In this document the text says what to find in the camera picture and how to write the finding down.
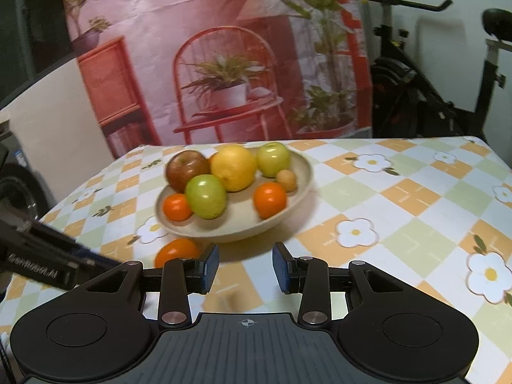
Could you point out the small tan fruit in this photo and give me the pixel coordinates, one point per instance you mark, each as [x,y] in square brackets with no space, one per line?
[287,180]

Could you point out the red apple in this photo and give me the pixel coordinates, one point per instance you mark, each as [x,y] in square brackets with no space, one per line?
[184,170]

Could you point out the printed plant backdrop cloth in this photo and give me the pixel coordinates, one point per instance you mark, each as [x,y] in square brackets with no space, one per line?
[160,28]

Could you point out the orange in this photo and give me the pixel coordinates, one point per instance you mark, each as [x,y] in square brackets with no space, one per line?
[176,252]
[212,158]
[177,208]
[271,200]

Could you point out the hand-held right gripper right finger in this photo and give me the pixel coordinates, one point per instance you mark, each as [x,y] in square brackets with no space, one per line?
[282,268]

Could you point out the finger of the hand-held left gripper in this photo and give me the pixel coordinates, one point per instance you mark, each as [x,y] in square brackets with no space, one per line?
[96,256]

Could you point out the small green apple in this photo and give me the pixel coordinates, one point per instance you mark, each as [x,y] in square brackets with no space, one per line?
[274,159]

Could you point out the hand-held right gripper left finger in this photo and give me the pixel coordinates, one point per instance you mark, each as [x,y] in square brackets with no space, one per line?
[210,268]

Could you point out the black exercise bike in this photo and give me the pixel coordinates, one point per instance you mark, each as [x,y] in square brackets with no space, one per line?
[400,88]

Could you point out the beige round plate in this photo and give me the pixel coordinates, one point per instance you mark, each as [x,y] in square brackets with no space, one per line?
[236,216]

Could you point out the dark round machine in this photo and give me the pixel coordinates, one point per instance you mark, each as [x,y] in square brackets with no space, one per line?
[20,188]

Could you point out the yellow lemon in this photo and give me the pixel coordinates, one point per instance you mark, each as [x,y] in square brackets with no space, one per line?
[233,168]

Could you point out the large green apple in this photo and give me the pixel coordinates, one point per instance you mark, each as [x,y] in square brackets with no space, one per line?
[206,196]

